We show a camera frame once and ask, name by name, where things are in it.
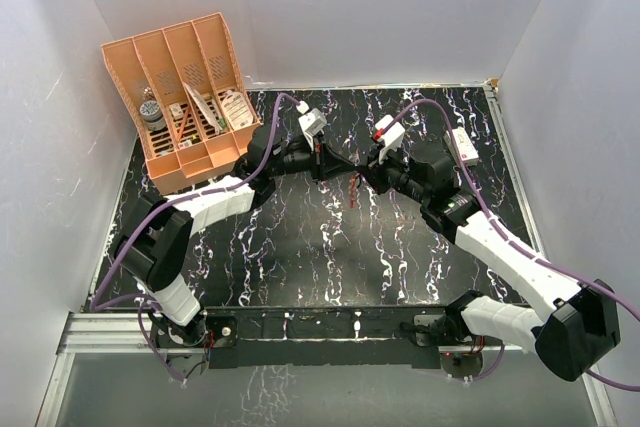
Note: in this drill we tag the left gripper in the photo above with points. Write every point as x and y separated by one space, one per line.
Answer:
329 163

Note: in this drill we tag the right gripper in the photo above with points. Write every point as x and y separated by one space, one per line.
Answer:
373 170

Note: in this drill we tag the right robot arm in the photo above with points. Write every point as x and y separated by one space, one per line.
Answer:
569 324

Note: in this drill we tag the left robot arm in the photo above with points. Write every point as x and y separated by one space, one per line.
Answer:
155 239

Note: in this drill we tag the small white cardboard box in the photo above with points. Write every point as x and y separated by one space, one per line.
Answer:
460 142

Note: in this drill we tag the white blister pack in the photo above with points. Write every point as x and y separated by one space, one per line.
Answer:
236 109

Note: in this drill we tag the white paper packet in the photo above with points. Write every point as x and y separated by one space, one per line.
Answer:
205 109

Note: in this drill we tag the orange pencil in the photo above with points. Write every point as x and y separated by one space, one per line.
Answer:
183 124

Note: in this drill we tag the orange plastic desk organizer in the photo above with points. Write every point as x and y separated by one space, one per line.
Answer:
154 66

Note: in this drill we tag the small white card box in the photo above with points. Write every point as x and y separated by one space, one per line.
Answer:
176 111

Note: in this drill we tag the round grey tin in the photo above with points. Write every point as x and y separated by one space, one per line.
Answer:
152 115

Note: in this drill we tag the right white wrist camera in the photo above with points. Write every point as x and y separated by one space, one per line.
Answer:
388 136

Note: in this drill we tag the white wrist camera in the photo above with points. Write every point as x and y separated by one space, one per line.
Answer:
388 136
311 122

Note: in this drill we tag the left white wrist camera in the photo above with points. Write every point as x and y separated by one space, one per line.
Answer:
311 122

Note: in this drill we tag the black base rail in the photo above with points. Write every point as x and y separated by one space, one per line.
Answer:
227 338

